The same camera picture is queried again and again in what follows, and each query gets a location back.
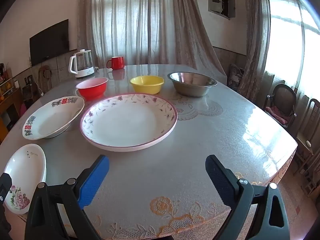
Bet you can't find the small black box appliance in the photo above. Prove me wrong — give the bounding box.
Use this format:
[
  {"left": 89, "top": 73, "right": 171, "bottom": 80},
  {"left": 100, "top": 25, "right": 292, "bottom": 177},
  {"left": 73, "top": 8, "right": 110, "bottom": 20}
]
[{"left": 22, "top": 84, "right": 34, "bottom": 103}]

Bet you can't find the red bowl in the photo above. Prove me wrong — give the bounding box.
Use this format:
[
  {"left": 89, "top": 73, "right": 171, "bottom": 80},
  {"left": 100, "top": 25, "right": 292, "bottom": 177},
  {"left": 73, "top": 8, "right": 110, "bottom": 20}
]
[{"left": 76, "top": 77, "right": 109, "bottom": 101}]

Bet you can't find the white plate with red characters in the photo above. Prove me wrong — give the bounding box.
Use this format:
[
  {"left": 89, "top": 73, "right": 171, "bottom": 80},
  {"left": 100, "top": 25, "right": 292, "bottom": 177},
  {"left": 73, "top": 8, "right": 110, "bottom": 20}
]
[{"left": 22, "top": 95, "right": 85, "bottom": 141}]

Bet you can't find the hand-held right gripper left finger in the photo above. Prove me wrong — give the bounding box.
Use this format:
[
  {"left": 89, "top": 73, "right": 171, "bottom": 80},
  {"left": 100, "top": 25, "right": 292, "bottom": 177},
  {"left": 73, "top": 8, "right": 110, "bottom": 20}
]
[{"left": 24, "top": 154, "right": 110, "bottom": 240}]

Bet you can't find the pink seat cushion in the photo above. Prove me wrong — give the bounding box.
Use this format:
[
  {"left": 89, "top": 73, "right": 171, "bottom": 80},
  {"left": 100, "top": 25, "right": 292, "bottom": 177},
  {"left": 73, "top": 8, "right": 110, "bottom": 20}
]
[{"left": 265, "top": 106, "right": 290, "bottom": 125}]

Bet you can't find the red mug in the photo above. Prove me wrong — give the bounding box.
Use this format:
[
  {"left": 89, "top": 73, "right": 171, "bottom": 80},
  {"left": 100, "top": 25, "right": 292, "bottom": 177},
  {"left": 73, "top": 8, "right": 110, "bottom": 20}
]
[{"left": 106, "top": 56, "right": 125, "bottom": 70}]

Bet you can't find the narrow beige sheer curtain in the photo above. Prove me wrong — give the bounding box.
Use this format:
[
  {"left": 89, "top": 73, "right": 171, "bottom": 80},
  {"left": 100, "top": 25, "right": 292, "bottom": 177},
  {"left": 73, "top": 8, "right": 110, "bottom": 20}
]
[{"left": 236, "top": 0, "right": 272, "bottom": 103}]

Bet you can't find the white glass electric kettle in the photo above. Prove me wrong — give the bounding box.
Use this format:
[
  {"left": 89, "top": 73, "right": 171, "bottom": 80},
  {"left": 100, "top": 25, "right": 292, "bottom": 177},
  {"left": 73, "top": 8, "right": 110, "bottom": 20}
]
[{"left": 69, "top": 49, "right": 95, "bottom": 78}]

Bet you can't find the dark round-backed chair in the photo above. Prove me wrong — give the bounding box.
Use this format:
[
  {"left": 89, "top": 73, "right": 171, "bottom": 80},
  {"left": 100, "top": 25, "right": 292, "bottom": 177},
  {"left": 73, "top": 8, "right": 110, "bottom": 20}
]
[{"left": 264, "top": 83, "right": 297, "bottom": 130}]

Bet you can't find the tan wooden chair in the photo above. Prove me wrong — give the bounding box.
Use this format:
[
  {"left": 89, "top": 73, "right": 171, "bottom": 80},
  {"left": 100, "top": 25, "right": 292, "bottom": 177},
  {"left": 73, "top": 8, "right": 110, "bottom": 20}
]
[{"left": 38, "top": 65, "right": 52, "bottom": 93}]

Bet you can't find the yellow bowl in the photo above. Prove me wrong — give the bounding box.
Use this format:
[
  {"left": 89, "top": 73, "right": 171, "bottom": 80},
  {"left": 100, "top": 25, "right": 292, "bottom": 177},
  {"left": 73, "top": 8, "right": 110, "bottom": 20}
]
[{"left": 130, "top": 75, "right": 165, "bottom": 95}]

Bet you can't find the window with white frame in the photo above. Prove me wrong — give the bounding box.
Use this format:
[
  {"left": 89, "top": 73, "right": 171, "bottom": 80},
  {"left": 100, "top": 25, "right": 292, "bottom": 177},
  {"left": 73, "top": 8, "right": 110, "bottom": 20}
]
[{"left": 265, "top": 0, "right": 320, "bottom": 110}]

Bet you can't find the wooden cabinet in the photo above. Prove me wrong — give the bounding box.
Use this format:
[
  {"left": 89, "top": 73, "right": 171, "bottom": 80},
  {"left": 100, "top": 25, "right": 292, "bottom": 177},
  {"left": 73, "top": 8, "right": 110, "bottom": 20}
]
[{"left": 0, "top": 62, "right": 24, "bottom": 140}]

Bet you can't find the stainless steel bowl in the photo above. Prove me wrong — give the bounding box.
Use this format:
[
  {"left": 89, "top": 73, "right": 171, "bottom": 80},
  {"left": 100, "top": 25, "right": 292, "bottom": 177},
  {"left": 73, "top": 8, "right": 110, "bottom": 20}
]
[{"left": 167, "top": 72, "right": 217, "bottom": 97}]

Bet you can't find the black television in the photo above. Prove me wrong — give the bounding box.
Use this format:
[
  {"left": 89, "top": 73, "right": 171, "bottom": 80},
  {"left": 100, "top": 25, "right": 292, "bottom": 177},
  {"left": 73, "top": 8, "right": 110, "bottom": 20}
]
[{"left": 29, "top": 19, "right": 70, "bottom": 67}]

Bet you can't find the grey electrical panel box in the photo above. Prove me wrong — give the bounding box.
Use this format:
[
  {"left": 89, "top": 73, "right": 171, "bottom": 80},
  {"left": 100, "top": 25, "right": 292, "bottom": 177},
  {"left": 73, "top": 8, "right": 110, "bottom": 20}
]
[{"left": 208, "top": 0, "right": 236, "bottom": 20}]

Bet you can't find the large pink-rimmed floral plate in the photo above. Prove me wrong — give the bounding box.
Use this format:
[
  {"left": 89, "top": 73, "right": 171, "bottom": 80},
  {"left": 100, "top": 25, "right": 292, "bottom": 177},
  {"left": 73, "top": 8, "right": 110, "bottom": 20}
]
[{"left": 80, "top": 94, "right": 178, "bottom": 152}]

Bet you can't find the white plate with pink rose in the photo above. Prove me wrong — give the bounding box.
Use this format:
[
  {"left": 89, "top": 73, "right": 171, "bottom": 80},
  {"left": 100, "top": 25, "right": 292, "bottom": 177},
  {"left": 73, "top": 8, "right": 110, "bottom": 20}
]
[{"left": 3, "top": 144, "right": 47, "bottom": 215}]

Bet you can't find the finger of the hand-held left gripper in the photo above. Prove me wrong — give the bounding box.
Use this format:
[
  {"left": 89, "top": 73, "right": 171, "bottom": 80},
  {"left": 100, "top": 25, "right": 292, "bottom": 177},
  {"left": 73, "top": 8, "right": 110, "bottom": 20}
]
[{"left": 0, "top": 172, "right": 13, "bottom": 232}]

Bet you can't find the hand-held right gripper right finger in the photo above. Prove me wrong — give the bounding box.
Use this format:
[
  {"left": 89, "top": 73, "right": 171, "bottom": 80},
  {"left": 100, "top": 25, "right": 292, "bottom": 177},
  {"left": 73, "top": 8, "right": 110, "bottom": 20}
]
[{"left": 205, "top": 154, "right": 290, "bottom": 240}]

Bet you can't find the dark cloth bundle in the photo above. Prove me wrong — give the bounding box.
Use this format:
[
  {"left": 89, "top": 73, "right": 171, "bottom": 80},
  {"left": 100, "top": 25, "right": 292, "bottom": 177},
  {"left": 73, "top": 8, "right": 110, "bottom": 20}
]
[{"left": 229, "top": 63, "right": 244, "bottom": 87}]

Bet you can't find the wide beige sheer curtain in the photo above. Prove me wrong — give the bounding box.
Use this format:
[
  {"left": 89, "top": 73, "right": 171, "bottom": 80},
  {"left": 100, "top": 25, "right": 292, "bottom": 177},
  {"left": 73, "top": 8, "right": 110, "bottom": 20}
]
[{"left": 76, "top": 0, "right": 227, "bottom": 85}]

